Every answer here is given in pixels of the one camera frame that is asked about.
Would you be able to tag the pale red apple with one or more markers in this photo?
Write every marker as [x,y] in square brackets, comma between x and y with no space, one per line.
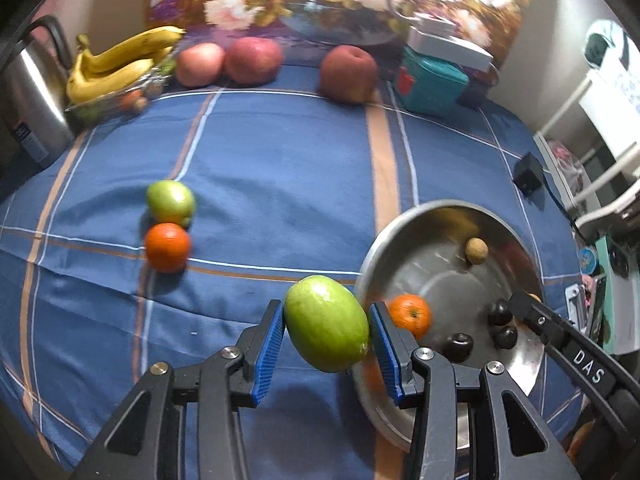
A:
[200,65]

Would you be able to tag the dark red apple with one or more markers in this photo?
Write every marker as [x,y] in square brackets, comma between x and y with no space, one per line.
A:
[253,60]
[348,75]

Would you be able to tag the teal plastic box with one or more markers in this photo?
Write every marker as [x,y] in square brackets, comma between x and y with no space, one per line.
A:
[432,87]

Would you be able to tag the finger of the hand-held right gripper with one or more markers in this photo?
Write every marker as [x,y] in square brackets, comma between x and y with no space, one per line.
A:
[537,317]

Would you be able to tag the small mandarin in container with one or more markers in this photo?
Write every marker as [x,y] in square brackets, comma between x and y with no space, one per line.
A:
[132,100]

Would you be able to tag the stainless steel bowl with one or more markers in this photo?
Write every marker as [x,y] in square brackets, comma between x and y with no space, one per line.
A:
[440,280]

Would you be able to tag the white chair frame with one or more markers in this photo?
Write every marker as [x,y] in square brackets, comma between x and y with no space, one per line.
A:
[612,80]

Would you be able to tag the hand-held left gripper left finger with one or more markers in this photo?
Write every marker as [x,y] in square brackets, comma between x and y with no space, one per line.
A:
[267,355]

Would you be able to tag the yellow banana bunch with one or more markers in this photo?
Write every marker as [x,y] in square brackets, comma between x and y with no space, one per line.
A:
[115,57]

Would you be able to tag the dark plum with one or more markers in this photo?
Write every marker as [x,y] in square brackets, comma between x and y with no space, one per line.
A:
[459,347]
[498,312]
[505,337]

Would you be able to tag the stainless steel kettle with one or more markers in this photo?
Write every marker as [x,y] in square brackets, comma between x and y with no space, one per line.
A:
[35,95]

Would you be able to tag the blue plaid tablecloth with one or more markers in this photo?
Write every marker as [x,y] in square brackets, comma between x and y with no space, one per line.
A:
[275,160]

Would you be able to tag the small green mango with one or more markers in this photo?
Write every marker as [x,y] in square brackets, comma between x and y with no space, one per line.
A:
[170,200]

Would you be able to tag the black power adapter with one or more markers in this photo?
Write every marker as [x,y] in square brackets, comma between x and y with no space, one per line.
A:
[527,172]

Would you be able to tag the orange mandarin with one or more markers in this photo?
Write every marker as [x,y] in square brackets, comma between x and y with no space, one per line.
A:
[167,247]
[411,314]

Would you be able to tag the white lamp base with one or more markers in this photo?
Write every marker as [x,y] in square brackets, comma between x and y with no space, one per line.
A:
[450,42]

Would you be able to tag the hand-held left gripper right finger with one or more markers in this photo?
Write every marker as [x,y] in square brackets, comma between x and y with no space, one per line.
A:
[385,355]

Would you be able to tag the clear glass container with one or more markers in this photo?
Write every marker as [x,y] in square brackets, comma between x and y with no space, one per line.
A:
[107,107]

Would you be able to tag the large green mango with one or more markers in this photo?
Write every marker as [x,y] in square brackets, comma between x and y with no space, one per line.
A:
[325,322]

